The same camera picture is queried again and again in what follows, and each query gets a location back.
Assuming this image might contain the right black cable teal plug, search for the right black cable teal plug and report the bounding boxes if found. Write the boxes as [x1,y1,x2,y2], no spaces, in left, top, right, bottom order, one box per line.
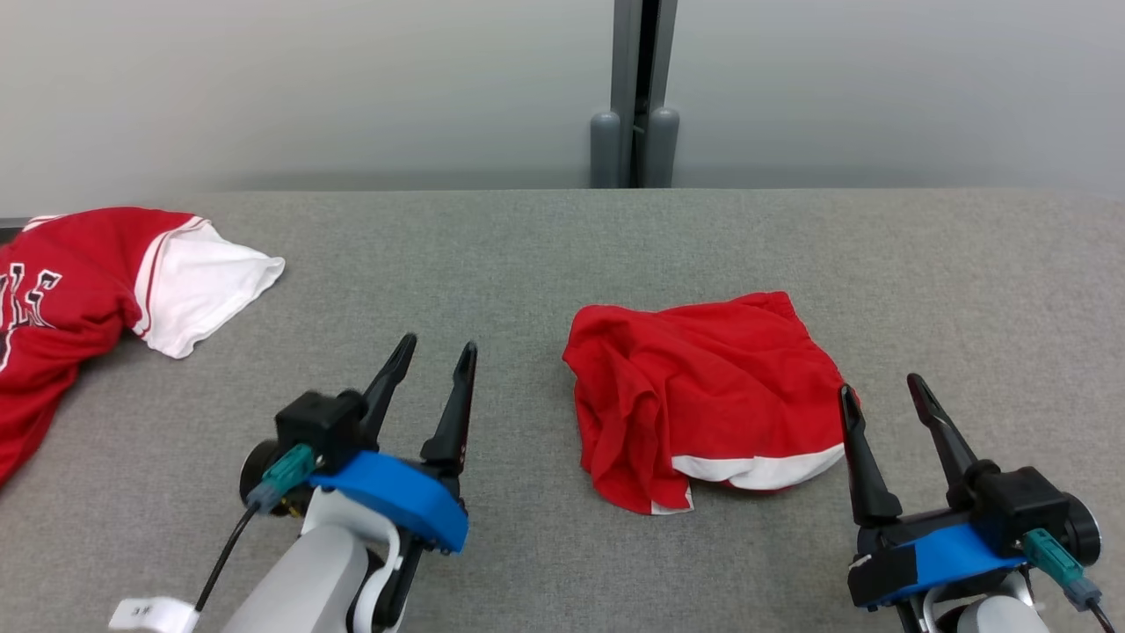
[1021,527,1119,633]

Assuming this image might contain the grey partition post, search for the grey partition post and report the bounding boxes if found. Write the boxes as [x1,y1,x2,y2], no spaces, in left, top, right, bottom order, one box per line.
[589,0,680,189]

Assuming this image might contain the black cable teal plug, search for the black cable teal plug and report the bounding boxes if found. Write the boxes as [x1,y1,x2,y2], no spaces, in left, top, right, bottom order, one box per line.
[193,443,316,614]
[1021,527,1119,633]

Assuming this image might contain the left black cable teal plug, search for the left black cable teal plug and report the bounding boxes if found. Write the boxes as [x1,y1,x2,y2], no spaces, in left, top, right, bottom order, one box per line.
[193,443,316,614]

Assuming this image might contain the white cable label tag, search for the white cable label tag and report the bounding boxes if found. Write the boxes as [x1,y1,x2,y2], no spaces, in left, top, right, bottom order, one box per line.
[108,597,200,633]

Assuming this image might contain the red jersey white sleeves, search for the red jersey white sleeves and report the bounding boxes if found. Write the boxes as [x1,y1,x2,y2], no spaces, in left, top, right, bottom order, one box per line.
[0,207,287,486]

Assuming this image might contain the red shorts white trim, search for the red shorts white trim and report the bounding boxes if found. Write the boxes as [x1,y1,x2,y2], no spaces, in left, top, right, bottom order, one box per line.
[562,291,860,516]

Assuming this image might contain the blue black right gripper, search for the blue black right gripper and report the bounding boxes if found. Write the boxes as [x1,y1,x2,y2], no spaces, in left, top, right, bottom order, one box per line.
[838,373,1031,613]

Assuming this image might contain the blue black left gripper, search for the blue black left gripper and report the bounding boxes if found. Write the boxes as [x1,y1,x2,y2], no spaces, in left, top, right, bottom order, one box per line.
[308,333,479,557]

